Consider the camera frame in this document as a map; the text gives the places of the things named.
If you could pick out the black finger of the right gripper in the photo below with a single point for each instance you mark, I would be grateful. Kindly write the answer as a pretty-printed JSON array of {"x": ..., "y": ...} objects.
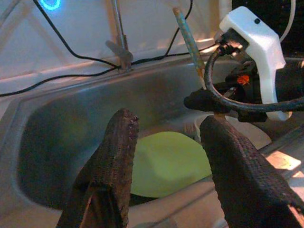
[{"x": 202, "y": 101}]

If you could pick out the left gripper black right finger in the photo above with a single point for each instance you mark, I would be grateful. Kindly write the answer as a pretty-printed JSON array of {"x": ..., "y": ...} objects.
[{"x": 237, "y": 166}]

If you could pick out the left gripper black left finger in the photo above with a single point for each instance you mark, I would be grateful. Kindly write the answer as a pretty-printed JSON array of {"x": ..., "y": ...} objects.
[{"x": 111, "y": 154}]

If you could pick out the pale grey bowl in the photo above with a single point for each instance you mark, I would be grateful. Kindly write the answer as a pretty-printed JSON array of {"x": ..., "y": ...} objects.
[{"x": 256, "y": 136}]

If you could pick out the green round plate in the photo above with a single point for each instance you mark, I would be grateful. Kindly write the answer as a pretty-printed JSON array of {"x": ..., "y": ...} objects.
[{"x": 166, "y": 166}]

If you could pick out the stainless steel sink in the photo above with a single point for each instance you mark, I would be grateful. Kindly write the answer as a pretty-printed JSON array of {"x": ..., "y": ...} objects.
[{"x": 71, "y": 114}]

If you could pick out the metal faucet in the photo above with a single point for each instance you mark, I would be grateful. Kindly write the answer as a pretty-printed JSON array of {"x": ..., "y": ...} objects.
[{"x": 123, "y": 53}]

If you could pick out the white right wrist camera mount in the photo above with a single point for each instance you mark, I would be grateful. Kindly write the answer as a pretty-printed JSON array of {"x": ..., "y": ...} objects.
[{"x": 261, "y": 42}]

